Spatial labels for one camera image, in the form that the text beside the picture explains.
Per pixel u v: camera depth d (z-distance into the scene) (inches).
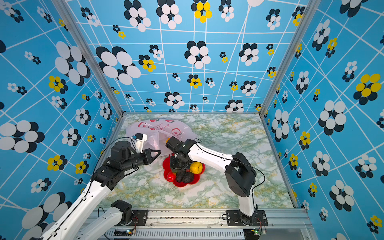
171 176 31.7
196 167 32.7
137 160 24.0
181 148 23.9
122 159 21.7
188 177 31.7
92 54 34.4
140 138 25.9
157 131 31.0
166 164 35.0
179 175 32.5
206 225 28.6
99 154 39.8
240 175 18.3
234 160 18.9
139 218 28.9
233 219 28.8
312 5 26.7
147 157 24.5
